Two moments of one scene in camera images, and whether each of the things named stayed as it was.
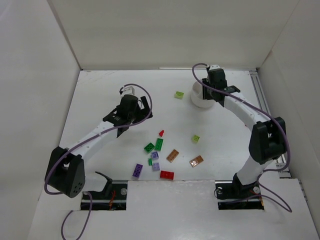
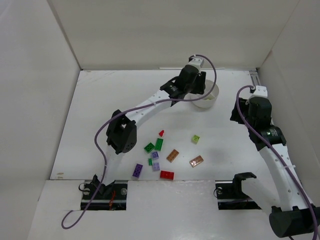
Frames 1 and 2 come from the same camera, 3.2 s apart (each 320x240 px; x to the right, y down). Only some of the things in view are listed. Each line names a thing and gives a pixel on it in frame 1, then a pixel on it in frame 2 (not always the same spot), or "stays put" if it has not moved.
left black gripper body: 141,113 -> 200,83
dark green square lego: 149,147 stays put
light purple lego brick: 155,155 stays put
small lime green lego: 195,138 stays put
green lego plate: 158,145 stays put
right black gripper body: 208,92 -> 238,111
